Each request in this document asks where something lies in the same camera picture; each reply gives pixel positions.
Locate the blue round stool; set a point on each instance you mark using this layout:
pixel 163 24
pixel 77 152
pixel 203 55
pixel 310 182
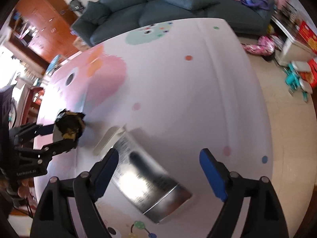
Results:
pixel 53 63

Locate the black standing fan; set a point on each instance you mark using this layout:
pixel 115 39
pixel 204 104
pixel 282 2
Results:
pixel 75 5

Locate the small red gift box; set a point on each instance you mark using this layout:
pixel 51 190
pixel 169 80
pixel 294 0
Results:
pixel 313 69

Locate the small dark teal cushion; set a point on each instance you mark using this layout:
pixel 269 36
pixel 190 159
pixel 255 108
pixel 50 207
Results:
pixel 96 12

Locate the pink backpack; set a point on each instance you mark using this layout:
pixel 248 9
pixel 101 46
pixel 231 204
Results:
pixel 262 44

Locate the brown cardboard box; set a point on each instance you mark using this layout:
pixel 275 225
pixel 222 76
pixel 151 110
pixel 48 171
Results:
pixel 80 43

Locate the white low cabinet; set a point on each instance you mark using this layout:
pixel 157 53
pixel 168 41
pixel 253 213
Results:
pixel 292 47

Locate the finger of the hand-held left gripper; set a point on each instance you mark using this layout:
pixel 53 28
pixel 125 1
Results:
pixel 54 148
pixel 32 131

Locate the grey small box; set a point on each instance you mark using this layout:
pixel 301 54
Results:
pixel 148 186

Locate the large red gift box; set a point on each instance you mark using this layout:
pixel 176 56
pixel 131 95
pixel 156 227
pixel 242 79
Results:
pixel 307 33

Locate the black yellow wrapper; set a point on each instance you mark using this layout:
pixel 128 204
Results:
pixel 70 124

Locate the person's left hand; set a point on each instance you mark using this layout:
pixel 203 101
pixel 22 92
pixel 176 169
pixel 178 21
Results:
pixel 24 188

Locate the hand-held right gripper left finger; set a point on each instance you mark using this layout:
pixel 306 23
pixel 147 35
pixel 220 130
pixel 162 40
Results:
pixel 105 178

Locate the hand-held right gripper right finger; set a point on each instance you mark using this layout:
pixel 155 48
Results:
pixel 214 178

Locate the teal toy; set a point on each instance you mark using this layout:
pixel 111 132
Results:
pixel 296 79

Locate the wooden cabinet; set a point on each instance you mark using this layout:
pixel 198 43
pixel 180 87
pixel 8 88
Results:
pixel 42 12

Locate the dark teal sofa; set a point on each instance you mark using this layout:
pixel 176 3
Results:
pixel 123 2

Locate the printed cartoon tablecloth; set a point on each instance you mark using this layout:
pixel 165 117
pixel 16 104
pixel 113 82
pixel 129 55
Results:
pixel 173 91

